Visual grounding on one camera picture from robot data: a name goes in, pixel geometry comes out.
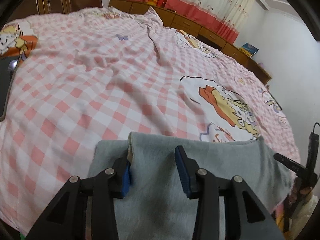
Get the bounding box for grey pants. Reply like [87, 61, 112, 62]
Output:
[86, 131, 294, 240]

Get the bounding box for blue book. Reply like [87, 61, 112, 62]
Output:
[239, 42, 260, 57]

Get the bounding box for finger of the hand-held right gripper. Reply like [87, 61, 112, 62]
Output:
[274, 153, 307, 178]

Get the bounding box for low wooden cabinet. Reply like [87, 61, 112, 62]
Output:
[109, 0, 272, 85]

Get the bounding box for wooden headboard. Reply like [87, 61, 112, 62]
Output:
[7, 0, 107, 22]

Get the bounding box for black smartphone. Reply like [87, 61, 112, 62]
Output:
[0, 56, 21, 122]

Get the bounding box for wide cream and red curtain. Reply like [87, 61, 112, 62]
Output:
[165, 0, 256, 44]

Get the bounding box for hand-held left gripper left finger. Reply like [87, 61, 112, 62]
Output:
[25, 156, 132, 240]

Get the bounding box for person's right hand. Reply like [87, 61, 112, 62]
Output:
[291, 179, 314, 200]

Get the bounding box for pink checked bedsheet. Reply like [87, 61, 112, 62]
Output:
[0, 5, 300, 238]

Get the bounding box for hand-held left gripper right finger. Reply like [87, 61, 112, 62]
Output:
[175, 145, 283, 240]

